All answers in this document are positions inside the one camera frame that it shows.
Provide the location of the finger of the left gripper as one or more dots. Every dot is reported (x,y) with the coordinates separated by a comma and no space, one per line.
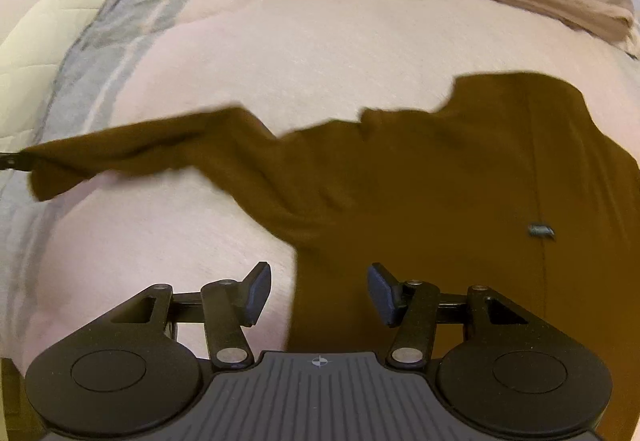
(15,162)

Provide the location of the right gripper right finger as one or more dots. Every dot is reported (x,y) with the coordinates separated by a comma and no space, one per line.
(414,309)

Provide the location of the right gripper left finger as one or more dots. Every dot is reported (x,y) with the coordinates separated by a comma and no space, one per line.
(225,308)

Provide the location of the brown shirt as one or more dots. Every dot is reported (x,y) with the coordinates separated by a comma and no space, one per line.
(510,184)

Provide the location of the grey pink striped blanket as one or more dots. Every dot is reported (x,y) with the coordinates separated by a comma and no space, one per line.
(293,64)

